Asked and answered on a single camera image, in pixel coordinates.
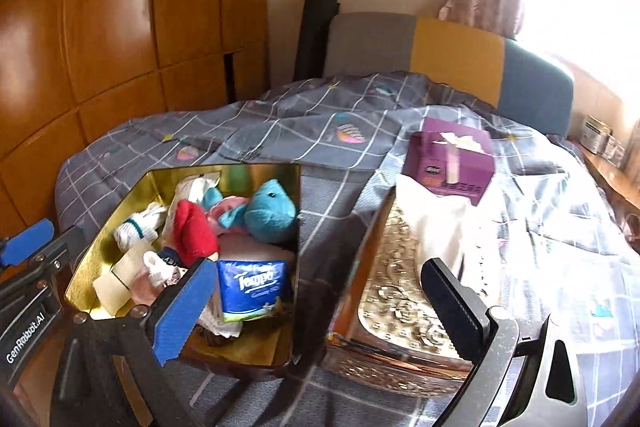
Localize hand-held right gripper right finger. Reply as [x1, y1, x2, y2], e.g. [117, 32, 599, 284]
[421, 257, 591, 427]

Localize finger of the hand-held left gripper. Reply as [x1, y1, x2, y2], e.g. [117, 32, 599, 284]
[0, 218, 87, 305]

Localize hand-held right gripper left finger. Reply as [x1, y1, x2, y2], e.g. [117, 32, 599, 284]
[50, 257, 218, 427]

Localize brown scrunchie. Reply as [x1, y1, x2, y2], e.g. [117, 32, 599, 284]
[197, 324, 236, 348]

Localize white sock dark band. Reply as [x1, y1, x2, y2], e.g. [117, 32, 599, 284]
[144, 246, 187, 289]

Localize beige cloth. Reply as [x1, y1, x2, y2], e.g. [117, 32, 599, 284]
[95, 247, 151, 320]

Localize red plush cloth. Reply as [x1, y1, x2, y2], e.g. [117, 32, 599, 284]
[172, 199, 221, 268]

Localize blue white tissue pack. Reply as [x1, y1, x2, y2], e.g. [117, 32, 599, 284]
[217, 259, 293, 323]

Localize gold tin box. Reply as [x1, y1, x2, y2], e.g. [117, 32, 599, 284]
[65, 162, 303, 368]

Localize plain white tissue pack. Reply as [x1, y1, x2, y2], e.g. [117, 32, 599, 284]
[220, 234, 297, 264]

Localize white sock blue band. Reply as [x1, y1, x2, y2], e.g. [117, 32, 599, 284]
[114, 202, 168, 253]

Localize white plastic packet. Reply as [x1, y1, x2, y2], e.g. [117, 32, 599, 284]
[170, 172, 221, 228]

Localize blue plush toy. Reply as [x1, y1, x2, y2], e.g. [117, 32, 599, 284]
[202, 179, 299, 244]

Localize purple tissue box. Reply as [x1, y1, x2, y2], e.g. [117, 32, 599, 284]
[402, 117, 497, 208]

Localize wooden bedside table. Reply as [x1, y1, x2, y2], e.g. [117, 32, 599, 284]
[582, 147, 640, 218]

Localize grey yellow blue headboard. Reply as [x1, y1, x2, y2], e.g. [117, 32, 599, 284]
[322, 12, 576, 138]

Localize black rolled mat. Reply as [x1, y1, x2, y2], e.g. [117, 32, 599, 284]
[292, 0, 341, 82]

